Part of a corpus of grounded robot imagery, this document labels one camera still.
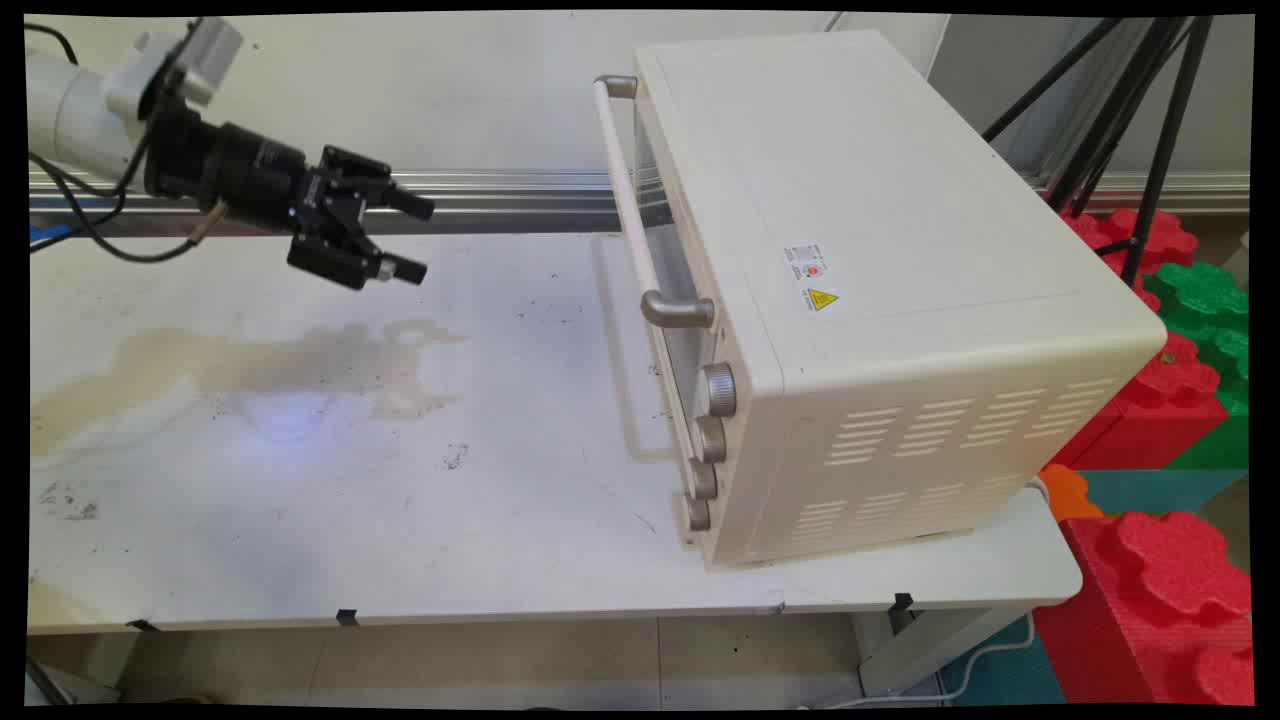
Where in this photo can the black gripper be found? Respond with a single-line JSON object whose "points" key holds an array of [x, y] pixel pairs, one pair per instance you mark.
{"points": [[250, 175]]}

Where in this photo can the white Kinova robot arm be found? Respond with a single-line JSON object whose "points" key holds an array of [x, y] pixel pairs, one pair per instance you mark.
{"points": [[75, 110]]}

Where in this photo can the blue tape piece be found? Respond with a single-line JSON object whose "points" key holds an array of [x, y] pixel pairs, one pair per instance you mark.
{"points": [[48, 233]]}

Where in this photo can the large silver oven knob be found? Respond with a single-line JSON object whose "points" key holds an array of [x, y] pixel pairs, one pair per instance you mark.
{"points": [[719, 390]]}

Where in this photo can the small silver oven knob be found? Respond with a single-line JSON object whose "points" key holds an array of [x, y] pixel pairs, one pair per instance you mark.
{"points": [[698, 513]]}

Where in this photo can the white label sticker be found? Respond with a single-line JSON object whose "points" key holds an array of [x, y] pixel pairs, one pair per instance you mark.
{"points": [[806, 262]]}

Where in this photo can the yellow warning sticker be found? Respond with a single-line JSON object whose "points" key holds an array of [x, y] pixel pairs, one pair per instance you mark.
{"points": [[821, 299]]}

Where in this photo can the cream toaster oven body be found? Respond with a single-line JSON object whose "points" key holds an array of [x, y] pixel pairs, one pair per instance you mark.
{"points": [[900, 200]]}

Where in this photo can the white table leg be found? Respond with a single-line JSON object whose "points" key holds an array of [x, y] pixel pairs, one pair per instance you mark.
{"points": [[930, 650]]}

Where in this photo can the orange foam block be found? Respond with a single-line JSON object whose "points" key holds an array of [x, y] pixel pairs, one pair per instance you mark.
{"points": [[1068, 495]]}

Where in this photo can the teal floor mat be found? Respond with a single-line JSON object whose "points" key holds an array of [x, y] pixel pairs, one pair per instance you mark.
{"points": [[1005, 675]]}

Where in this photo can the red foam block under tripod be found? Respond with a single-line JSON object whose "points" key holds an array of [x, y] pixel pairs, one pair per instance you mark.
{"points": [[1165, 240]]}

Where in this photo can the black tripod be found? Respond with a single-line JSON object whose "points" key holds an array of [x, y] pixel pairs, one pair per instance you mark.
{"points": [[1165, 130]]}

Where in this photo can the red foam block beside oven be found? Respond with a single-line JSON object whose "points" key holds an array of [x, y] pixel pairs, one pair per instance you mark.
{"points": [[1160, 420]]}

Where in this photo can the teal foam block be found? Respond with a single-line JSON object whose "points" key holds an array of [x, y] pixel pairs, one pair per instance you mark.
{"points": [[1160, 490]]}

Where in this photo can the green foam block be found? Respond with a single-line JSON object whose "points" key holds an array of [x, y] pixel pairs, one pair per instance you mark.
{"points": [[1205, 300]]}

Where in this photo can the large red foam block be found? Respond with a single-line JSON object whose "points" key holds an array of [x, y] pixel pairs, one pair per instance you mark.
{"points": [[1160, 610]]}

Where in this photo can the aluminium rail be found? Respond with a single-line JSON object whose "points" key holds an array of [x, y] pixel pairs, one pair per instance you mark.
{"points": [[480, 195]]}

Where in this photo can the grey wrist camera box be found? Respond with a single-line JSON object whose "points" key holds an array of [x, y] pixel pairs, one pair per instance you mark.
{"points": [[212, 55]]}

